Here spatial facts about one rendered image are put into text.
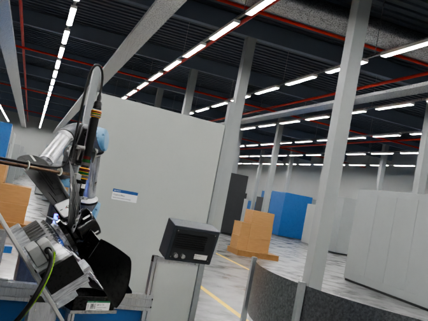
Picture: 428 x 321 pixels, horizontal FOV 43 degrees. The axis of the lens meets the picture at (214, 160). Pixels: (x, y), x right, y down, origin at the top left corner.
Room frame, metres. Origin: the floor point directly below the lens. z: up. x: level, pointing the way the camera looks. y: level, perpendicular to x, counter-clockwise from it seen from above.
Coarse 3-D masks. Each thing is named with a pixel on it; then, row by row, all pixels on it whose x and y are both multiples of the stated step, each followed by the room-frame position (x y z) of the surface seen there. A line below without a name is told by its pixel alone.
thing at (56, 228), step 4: (52, 224) 2.08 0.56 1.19; (52, 228) 2.13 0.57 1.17; (56, 228) 2.06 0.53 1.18; (56, 232) 2.07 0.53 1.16; (60, 232) 2.04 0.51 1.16; (60, 236) 2.04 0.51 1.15; (64, 236) 2.06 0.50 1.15; (60, 240) 2.10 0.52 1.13; (64, 240) 2.04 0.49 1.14; (64, 244) 2.05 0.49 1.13; (68, 244) 2.07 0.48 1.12
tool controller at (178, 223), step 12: (168, 228) 2.80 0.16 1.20; (180, 228) 2.75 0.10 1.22; (192, 228) 2.77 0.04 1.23; (204, 228) 2.83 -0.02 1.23; (168, 240) 2.77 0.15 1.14; (180, 240) 2.76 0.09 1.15; (192, 240) 2.79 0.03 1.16; (204, 240) 2.82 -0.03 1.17; (216, 240) 2.85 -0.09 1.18; (168, 252) 2.77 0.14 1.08; (180, 252) 2.79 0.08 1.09; (192, 252) 2.82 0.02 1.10; (204, 252) 2.84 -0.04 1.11
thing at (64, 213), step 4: (68, 200) 2.16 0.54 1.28; (56, 204) 2.10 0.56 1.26; (60, 204) 2.12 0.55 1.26; (64, 204) 2.13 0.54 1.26; (68, 204) 2.15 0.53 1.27; (56, 208) 2.09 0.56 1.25; (60, 208) 2.10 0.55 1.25; (64, 208) 2.12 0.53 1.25; (68, 208) 2.14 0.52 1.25; (60, 212) 2.09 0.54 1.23; (64, 212) 2.11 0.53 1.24; (64, 216) 2.09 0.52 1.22
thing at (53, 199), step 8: (24, 160) 2.09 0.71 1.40; (32, 160) 2.14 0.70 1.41; (40, 160) 2.20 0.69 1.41; (48, 168) 2.20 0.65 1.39; (32, 176) 2.08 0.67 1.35; (40, 176) 2.11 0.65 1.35; (48, 176) 2.15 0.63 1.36; (56, 176) 2.21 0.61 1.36; (40, 184) 2.09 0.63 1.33; (48, 184) 2.12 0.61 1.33; (56, 184) 2.16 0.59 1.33; (48, 192) 2.10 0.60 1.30; (56, 192) 2.13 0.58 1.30; (64, 192) 2.16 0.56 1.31; (48, 200) 2.08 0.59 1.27; (56, 200) 2.10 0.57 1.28; (64, 200) 2.14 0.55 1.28
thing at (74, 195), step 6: (72, 168) 1.90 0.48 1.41; (72, 174) 1.88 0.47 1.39; (72, 180) 1.87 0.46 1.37; (72, 186) 1.86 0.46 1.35; (72, 192) 1.86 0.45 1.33; (78, 192) 1.99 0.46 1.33; (72, 198) 1.86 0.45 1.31; (78, 198) 1.99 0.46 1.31; (72, 204) 1.88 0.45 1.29; (78, 204) 2.00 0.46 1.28; (72, 210) 1.90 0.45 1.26; (78, 210) 2.02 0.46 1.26; (72, 216) 1.93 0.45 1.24; (72, 222) 1.97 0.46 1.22
